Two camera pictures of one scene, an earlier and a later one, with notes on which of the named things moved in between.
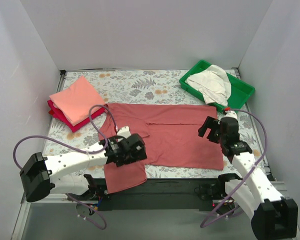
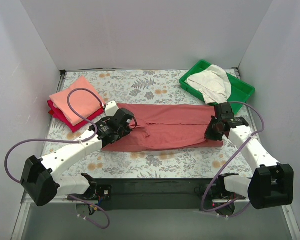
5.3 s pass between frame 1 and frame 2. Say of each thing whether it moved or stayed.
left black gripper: moved
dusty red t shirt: moved
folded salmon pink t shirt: stayed
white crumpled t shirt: stayed
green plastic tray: stayed
